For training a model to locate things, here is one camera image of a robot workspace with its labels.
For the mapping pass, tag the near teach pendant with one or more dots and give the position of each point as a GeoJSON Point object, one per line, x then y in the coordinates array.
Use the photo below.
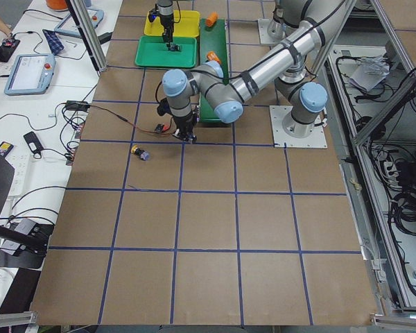
{"type": "Point", "coordinates": [30, 74]}

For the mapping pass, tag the blue checkered cloth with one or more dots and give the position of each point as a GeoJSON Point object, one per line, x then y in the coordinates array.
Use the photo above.
{"type": "Point", "coordinates": [54, 43]}

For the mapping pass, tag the green conveyor belt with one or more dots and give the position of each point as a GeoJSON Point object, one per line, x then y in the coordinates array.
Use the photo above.
{"type": "Point", "coordinates": [213, 39]}

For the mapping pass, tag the orange cylinder labelled 4680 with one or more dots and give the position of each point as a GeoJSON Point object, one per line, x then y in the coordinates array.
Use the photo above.
{"type": "Point", "coordinates": [212, 56]}

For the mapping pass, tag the white power strip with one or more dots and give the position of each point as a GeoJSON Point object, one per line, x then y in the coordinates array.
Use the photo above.
{"type": "Point", "coordinates": [21, 164]}

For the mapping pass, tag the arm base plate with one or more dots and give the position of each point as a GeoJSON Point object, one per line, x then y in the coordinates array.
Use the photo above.
{"type": "Point", "coordinates": [287, 133]}
{"type": "Point", "coordinates": [270, 31]}

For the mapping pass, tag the yellow plastic tray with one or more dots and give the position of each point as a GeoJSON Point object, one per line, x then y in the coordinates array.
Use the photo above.
{"type": "Point", "coordinates": [188, 26]}

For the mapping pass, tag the aluminium frame post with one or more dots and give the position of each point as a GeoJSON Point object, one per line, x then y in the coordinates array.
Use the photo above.
{"type": "Point", "coordinates": [88, 34]}

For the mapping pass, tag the lone yellow push button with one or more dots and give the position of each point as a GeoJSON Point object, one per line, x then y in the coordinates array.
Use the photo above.
{"type": "Point", "coordinates": [140, 153]}

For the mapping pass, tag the plain orange cylinder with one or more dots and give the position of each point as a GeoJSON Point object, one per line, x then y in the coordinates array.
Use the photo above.
{"type": "Point", "coordinates": [211, 19]}

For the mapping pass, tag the small motor controller board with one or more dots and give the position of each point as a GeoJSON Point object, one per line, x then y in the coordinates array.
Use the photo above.
{"type": "Point", "coordinates": [161, 128]}

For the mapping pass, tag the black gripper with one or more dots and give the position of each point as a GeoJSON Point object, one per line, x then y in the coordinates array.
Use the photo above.
{"type": "Point", "coordinates": [184, 122]}
{"type": "Point", "coordinates": [166, 22]}

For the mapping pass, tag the green plastic tray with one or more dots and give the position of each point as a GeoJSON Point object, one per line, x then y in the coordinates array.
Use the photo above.
{"type": "Point", "coordinates": [152, 52]}

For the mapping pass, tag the black power adapter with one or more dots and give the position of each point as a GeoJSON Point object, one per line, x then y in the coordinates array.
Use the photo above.
{"type": "Point", "coordinates": [105, 37]}

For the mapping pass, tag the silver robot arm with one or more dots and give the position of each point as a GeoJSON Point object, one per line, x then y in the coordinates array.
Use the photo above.
{"type": "Point", "coordinates": [314, 24]}
{"type": "Point", "coordinates": [163, 9]}

